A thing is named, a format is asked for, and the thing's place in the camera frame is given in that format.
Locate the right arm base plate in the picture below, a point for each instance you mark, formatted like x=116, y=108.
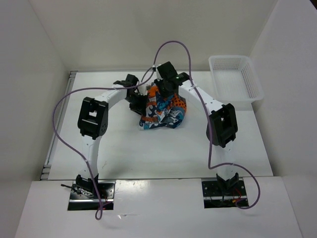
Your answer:
x=215, y=198

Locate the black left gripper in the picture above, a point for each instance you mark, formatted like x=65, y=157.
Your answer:
x=140, y=108

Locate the white plastic basket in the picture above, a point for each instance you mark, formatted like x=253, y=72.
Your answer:
x=234, y=79

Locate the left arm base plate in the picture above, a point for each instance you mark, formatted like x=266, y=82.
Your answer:
x=81, y=201

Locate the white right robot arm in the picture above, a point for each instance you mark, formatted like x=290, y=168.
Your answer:
x=221, y=122

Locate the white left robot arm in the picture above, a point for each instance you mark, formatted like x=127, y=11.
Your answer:
x=93, y=123

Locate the colourful patterned shorts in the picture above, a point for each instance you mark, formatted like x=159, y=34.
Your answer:
x=162, y=112

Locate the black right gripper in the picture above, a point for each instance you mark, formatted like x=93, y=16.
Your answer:
x=162, y=93

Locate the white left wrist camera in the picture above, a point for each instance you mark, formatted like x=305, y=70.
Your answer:
x=143, y=89

